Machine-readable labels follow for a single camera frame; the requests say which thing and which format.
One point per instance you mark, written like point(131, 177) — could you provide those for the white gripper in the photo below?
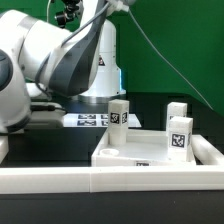
point(46, 115)

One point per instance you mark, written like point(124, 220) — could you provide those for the white square table top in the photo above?
point(142, 148)

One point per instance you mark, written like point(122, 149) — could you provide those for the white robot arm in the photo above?
point(54, 58)

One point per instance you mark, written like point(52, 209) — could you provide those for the white sheet with fiducial markers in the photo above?
point(95, 120)

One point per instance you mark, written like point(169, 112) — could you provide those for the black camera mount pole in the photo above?
point(72, 10)

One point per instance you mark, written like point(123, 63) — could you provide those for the white workspace frame wall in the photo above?
point(107, 179)

